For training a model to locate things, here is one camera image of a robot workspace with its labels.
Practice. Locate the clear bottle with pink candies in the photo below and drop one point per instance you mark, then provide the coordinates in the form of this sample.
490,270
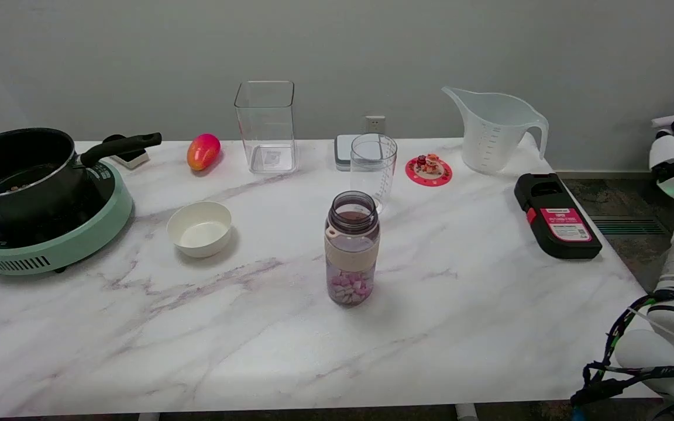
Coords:
351,257

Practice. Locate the white rod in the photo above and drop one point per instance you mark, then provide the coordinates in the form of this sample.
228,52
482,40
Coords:
667,120

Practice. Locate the floor vent grate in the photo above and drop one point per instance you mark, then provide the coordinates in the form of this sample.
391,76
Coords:
626,225

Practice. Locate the black box with red label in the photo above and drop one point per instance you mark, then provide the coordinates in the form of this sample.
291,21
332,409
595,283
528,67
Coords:
559,225

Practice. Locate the translucent large measuring jug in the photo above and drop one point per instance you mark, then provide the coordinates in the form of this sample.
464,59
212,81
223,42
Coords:
492,137

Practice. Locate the red coaster with figurines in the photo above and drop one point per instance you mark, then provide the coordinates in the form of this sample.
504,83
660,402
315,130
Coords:
429,171

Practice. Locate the clear round measuring cup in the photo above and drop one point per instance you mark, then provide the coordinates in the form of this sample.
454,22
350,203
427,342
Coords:
373,169

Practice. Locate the white table leg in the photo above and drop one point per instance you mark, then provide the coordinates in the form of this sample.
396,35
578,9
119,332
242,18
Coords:
466,413
148,417

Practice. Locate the white grey kitchen scale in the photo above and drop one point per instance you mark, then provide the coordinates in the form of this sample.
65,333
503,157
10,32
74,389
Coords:
342,151

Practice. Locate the clear square plastic container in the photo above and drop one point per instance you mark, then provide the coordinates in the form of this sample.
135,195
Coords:
267,134

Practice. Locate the red orange mango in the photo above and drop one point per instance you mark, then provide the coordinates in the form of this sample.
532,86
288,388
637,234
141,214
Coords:
203,152

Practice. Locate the white bowl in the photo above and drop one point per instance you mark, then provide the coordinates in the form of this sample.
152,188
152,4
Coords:
199,234

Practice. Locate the small white black device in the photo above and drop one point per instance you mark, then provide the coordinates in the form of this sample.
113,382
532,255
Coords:
133,159

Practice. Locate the green induction cooker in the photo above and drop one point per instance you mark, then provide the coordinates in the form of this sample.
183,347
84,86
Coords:
62,248

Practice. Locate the white wall socket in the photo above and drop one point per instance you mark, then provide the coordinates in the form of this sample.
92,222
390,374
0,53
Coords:
375,124

